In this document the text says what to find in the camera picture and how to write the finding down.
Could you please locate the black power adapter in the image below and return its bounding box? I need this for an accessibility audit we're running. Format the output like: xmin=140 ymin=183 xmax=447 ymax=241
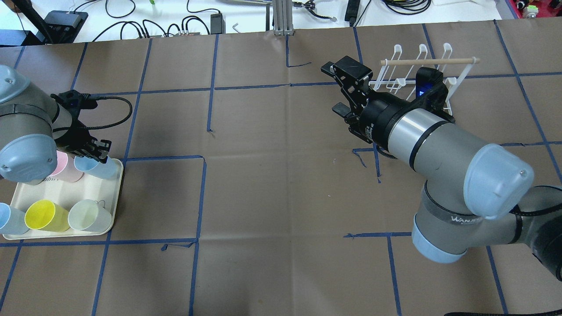
xmin=209 ymin=13 xmax=226 ymax=34

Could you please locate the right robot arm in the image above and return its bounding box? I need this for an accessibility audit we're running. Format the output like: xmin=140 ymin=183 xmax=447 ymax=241
xmin=321 ymin=56 xmax=562 ymax=280

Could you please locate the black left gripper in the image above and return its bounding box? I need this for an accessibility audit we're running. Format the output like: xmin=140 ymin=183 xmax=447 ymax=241
xmin=53 ymin=105 xmax=112 ymax=164

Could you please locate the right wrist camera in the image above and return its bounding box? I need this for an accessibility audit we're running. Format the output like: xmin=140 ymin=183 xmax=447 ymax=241
xmin=415 ymin=67 xmax=455 ymax=123

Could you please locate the cream plastic tray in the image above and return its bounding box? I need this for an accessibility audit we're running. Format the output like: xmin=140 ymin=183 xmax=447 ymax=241
xmin=3 ymin=158 xmax=124 ymax=240

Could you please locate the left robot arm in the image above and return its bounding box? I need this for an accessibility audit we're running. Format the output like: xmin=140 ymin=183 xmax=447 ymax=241
xmin=0 ymin=65 xmax=111 ymax=183

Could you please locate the white wire cup rack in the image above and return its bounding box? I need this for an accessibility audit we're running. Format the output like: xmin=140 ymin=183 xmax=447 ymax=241
xmin=369 ymin=43 xmax=480 ymax=115

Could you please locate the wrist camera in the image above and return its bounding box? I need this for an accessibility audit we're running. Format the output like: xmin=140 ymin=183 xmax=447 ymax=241
xmin=415 ymin=67 xmax=455 ymax=123
xmin=50 ymin=90 xmax=98 ymax=111

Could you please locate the pale green white cup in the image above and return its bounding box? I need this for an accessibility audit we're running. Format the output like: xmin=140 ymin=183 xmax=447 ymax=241
xmin=68 ymin=199 xmax=113 ymax=233

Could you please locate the light blue cup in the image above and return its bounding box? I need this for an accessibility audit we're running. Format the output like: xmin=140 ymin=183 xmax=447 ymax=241
xmin=74 ymin=156 xmax=118 ymax=179
xmin=0 ymin=203 xmax=30 ymax=235

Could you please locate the aluminium frame post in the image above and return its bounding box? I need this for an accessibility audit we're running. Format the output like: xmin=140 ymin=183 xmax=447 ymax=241
xmin=272 ymin=0 xmax=294 ymax=36

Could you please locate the pink cup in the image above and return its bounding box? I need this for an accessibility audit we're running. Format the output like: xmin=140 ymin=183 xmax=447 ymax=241
xmin=48 ymin=151 xmax=85 ymax=183

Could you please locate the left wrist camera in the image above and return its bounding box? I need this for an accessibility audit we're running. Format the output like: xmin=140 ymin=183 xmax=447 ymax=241
xmin=50 ymin=90 xmax=98 ymax=111

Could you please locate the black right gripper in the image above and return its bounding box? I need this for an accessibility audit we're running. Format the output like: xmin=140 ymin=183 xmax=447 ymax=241
xmin=321 ymin=56 xmax=409 ymax=145

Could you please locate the yellow cup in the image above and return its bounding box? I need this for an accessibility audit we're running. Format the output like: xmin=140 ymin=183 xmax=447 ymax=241
xmin=24 ymin=199 xmax=70 ymax=232

